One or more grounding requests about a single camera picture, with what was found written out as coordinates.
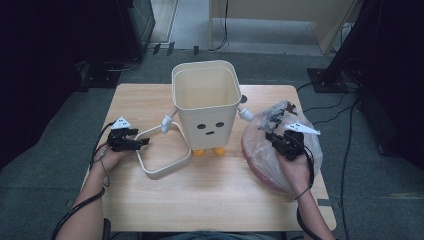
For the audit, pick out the light wooden cabinet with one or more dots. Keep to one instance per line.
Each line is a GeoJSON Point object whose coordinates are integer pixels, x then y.
{"type": "Point", "coordinates": [283, 20]}

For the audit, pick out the black stand with base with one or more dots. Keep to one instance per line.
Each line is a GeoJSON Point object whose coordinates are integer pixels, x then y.
{"type": "Point", "coordinates": [343, 50]}

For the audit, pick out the person's right hand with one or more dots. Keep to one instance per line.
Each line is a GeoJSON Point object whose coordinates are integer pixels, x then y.
{"type": "Point", "coordinates": [295, 173]}

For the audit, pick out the cream bin with face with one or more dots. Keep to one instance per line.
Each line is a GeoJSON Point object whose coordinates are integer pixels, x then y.
{"type": "Point", "coordinates": [206, 120]}

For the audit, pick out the person's left hand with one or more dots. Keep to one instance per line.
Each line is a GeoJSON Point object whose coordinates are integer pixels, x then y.
{"type": "Point", "coordinates": [110, 160]}

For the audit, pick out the black chair part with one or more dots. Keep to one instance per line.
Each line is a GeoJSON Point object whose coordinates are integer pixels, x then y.
{"type": "Point", "coordinates": [106, 230]}

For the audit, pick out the dark flat stand base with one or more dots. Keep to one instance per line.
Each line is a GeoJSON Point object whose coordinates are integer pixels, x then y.
{"type": "Point", "coordinates": [100, 75]}

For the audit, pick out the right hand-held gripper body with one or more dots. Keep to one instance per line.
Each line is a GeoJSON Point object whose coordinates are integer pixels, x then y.
{"type": "Point", "coordinates": [291, 145]}

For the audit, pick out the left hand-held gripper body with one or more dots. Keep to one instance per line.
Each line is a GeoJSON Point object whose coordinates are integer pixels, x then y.
{"type": "Point", "coordinates": [120, 141]}

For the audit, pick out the dark glass-front cabinet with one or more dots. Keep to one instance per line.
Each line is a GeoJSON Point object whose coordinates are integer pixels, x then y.
{"type": "Point", "coordinates": [138, 23]}

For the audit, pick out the clear plastic trash bag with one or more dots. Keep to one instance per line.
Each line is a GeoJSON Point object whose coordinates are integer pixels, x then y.
{"type": "Point", "coordinates": [263, 156]}

